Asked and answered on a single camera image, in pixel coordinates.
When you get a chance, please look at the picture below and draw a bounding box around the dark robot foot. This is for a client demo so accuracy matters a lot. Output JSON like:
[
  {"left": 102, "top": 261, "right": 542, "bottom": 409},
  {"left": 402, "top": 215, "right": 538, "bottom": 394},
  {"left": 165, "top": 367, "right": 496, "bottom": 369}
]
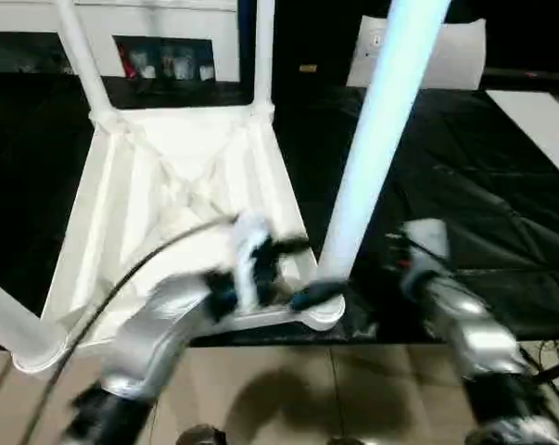
[
  {"left": 327, "top": 435, "right": 380, "bottom": 445},
  {"left": 177, "top": 424, "right": 228, "bottom": 445}
]

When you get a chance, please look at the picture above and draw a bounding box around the white flat board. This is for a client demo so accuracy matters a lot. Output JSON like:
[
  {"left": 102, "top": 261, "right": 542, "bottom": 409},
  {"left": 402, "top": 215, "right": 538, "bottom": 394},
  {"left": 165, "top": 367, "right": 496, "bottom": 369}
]
[{"left": 486, "top": 89, "right": 559, "bottom": 183}]

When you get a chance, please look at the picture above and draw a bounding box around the white plastic table top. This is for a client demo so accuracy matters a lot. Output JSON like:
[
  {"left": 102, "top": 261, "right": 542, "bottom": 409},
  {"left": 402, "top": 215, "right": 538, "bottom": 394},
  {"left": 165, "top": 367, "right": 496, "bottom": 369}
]
[{"left": 10, "top": 102, "right": 346, "bottom": 375}]

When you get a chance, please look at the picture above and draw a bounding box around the dark robot left foot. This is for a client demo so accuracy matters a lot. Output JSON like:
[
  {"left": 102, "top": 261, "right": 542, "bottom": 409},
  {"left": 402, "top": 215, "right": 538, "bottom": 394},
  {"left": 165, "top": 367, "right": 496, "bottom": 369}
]
[{"left": 177, "top": 424, "right": 228, "bottom": 445}]

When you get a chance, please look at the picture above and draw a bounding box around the dark low table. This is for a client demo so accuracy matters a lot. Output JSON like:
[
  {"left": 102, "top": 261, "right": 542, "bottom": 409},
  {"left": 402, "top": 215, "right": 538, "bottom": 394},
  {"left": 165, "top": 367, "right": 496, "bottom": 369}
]
[{"left": 480, "top": 67, "right": 559, "bottom": 93}]

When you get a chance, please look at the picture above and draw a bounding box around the black box with gold label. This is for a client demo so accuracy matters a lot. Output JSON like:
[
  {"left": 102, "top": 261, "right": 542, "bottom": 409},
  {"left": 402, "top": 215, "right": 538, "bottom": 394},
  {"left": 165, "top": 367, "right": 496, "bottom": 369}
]
[{"left": 239, "top": 0, "right": 371, "bottom": 92}]

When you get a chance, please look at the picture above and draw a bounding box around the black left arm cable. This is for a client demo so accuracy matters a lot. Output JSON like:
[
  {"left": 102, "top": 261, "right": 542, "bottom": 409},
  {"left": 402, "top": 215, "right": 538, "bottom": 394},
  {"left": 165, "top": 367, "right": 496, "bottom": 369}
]
[{"left": 22, "top": 213, "right": 241, "bottom": 445}]

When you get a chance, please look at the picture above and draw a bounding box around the white plastic table leg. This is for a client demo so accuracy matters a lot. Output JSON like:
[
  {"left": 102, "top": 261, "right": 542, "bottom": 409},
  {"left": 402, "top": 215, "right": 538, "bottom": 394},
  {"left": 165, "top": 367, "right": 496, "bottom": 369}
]
[
  {"left": 316, "top": 0, "right": 452, "bottom": 285},
  {"left": 0, "top": 272, "right": 63, "bottom": 367},
  {"left": 253, "top": 0, "right": 278, "bottom": 117},
  {"left": 56, "top": 0, "right": 111, "bottom": 122}
]

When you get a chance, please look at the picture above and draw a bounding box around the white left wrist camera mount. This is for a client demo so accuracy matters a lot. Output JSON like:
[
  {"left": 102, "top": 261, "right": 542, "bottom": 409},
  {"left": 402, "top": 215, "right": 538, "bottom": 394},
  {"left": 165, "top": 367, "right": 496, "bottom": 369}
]
[{"left": 231, "top": 211, "right": 275, "bottom": 311}]

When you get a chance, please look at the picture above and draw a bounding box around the dark robot right foot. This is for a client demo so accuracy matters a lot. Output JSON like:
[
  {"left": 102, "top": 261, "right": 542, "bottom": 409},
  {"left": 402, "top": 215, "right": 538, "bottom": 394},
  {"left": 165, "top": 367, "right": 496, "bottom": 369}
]
[{"left": 327, "top": 435, "right": 380, "bottom": 445}]

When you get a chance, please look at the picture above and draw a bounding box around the black work mat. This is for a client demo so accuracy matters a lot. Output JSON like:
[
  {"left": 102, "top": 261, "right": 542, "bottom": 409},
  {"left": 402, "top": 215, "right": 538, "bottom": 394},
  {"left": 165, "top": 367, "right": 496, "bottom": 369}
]
[{"left": 0, "top": 71, "right": 559, "bottom": 347}]

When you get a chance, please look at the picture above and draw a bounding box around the black stand leg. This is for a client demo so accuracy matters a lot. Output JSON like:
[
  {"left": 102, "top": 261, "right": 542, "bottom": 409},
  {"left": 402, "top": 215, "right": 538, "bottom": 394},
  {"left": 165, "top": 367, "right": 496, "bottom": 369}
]
[{"left": 531, "top": 354, "right": 559, "bottom": 385}]

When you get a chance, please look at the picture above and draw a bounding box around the white glass-door cabinet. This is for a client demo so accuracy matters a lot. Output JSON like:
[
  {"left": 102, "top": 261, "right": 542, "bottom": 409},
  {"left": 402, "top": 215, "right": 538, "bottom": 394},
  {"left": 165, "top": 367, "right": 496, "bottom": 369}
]
[{"left": 0, "top": 0, "right": 243, "bottom": 83}]

